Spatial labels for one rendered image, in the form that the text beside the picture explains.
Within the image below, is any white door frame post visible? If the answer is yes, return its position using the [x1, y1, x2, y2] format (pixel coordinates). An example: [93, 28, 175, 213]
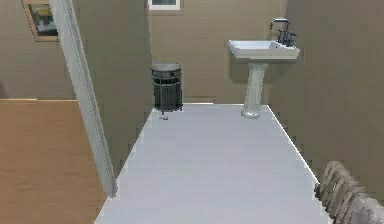
[48, 0, 119, 199]

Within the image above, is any black mesh trash can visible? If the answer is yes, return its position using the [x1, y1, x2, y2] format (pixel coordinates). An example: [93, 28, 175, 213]
[150, 62, 184, 116]

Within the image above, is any white framed window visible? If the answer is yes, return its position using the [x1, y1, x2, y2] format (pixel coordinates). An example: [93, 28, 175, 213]
[147, 0, 182, 12]

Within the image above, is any white pedestal sink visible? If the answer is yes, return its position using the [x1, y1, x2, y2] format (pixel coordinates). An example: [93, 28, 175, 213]
[228, 39, 301, 120]

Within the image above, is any wood framed wall picture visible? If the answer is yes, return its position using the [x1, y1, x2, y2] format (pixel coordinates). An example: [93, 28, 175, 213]
[20, 0, 61, 43]

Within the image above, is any dark metal faucet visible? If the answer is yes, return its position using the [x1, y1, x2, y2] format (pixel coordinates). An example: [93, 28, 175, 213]
[269, 17, 297, 48]

